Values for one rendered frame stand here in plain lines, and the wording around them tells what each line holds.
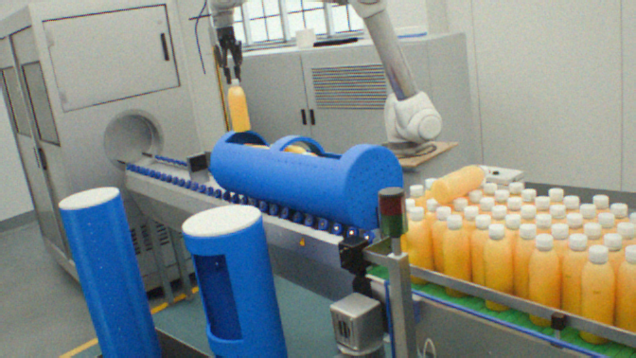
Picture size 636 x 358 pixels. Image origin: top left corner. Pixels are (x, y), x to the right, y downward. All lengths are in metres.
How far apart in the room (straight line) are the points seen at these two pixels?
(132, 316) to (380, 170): 1.47
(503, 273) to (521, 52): 3.36
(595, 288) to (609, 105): 3.27
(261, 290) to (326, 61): 2.38
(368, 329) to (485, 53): 3.45
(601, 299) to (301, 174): 1.08
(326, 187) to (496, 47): 3.10
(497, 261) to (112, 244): 1.78
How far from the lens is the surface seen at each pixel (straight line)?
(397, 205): 1.29
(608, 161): 4.61
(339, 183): 1.81
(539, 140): 4.74
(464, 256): 1.52
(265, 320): 2.05
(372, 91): 3.84
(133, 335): 2.85
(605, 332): 1.32
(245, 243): 1.91
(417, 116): 2.35
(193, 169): 2.91
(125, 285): 2.75
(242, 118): 2.40
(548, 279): 1.38
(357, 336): 1.64
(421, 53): 3.58
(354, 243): 1.70
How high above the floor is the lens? 1.66
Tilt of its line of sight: 16 degrees down
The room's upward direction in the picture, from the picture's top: 8 degrees counter-clockwise
